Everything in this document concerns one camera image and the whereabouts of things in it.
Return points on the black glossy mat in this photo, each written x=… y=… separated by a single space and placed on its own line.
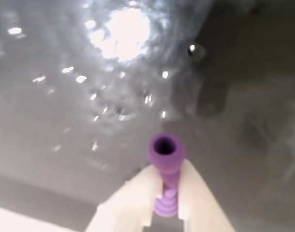
x=137 y=84

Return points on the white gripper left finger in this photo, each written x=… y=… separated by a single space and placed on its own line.
x=128 y=203

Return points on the purple ribbed pen grip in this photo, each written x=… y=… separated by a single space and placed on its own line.
x=165 y=154

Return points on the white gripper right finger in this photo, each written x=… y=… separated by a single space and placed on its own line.
x=203 y=203

